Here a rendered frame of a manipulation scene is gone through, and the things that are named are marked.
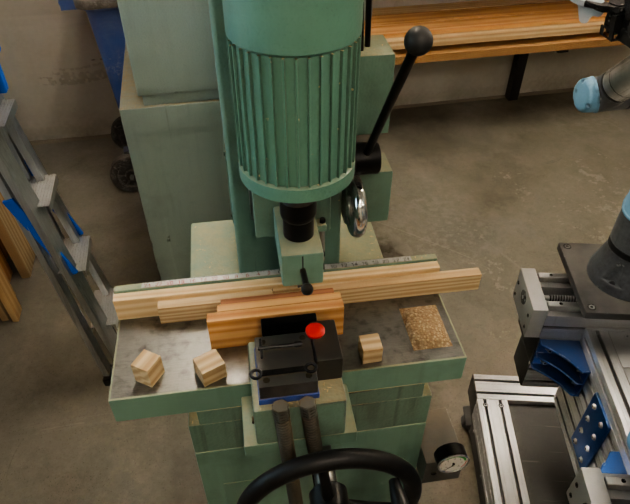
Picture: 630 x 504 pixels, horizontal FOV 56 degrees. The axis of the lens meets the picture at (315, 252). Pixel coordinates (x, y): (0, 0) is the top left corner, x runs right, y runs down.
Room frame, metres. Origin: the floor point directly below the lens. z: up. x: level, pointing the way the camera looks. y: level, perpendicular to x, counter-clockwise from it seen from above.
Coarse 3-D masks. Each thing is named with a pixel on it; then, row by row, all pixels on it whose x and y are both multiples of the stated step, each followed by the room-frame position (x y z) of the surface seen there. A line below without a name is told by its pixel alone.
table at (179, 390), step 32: (128, 320) 0.72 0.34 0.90; (192, 320) 0.72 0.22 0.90; (352, 320) 0.72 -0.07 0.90; (384, 320) 0.72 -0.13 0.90; (448, 320) 0.72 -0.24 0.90; (128, 352) 0.65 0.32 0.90; (160, 352) 0.65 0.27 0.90; (192, 352) 0.65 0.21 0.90; (224, 352) 0.65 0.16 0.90; (352, 352) 0.65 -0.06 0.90; (384, 352) 0.65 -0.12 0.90; (416, 352) 0.65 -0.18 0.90; (448, 352) 0.65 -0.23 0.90; (128, 384) 0.58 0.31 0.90; (160, 384) 0.58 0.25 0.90; (192, 384) 0.58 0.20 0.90; (224, 384) 0.58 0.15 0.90; (352, 384) 0.61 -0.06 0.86; (384, 384) 0.62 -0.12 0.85; (128, 416) 0.55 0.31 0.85; (352, 416) 0.54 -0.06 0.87; (256, 448) 0.49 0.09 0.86
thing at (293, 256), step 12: (276, 216) 0.81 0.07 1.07; (276, 228) 0.78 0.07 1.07; (276, 240) 0.80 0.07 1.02; (288, 240) 0.75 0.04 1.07; (312, 240) 0.75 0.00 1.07; (288, 252) 0.72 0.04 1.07; (300, 252) 0.72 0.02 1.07; (312, 252) 0.72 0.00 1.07; (324, 252) 0.73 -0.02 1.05; (288, 264) 0.71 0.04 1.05; (300, 264) 0.71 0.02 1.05; (312, 264) 0.71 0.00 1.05; (288, 276) 0.71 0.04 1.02; (300, 276) 0.71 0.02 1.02; (312, 276) 0.71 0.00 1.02
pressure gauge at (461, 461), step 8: (440, 448) 0.59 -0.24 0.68; (448, 448) 0.59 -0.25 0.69; (456, 448) 0.59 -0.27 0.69; (464, 448) 0.59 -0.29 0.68; (440, 456) 0.58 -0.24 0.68; (448, 456) 0.57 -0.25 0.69; (456, 456) 0.57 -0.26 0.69; (464, 456) 0.57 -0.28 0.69; (440, 464) 0.57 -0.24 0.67; (448, 464) 0.57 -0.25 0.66; (456, 464) 0.57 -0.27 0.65; (464, 464) 0.58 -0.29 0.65; (448, 472) 0.57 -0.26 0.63
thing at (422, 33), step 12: (408, 36) 0.69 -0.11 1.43; (420, 36) 0.68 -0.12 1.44; (432, 36) 0.69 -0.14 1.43; (408, 48) 0.68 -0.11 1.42; (420, 48) 0.68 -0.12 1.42; (408, 60) 0.71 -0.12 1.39; (408, 72) 0.73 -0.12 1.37; (396, 84) 0.75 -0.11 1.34; (396, 96) 0.77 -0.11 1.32; (384, 108) 0.79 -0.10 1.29; (384, 120) 0.81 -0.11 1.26; (372, 132) 0.85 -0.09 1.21; (360, 144) 0.92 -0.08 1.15; (372, 144) 0.87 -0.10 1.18; (360, 156) 0.89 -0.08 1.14; (372, 156) 0.90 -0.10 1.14; (360, 168) 0.89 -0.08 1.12; (372, 168) 0.89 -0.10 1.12
